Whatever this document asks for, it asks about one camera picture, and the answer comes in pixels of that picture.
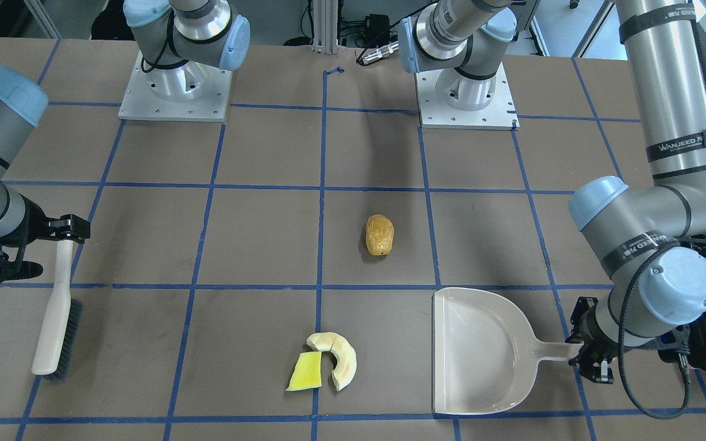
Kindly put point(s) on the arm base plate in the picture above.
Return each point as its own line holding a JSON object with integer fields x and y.
{"x": 447, "y": 100}
{"x": 190, "y": 93}

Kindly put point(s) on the brown potato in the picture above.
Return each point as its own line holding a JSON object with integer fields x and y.
{"x": 379, "y": 235}

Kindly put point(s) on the beige hand brush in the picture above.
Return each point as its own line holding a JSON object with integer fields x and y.
{"x": 60, "y": 321}

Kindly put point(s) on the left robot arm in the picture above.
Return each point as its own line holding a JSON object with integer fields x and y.
{"x": 637, "y": 235}

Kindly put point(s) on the beige dustpan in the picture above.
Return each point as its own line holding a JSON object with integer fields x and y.
{"x": 485, "y": 352}

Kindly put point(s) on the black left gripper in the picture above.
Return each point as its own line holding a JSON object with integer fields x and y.
{"x": 587, "y": 329}

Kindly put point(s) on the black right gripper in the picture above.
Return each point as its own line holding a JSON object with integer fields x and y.
{"x": 37, "y": 226}

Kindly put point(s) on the cream curved peel piece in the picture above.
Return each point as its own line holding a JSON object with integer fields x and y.
{"x": 345, "y": 356}

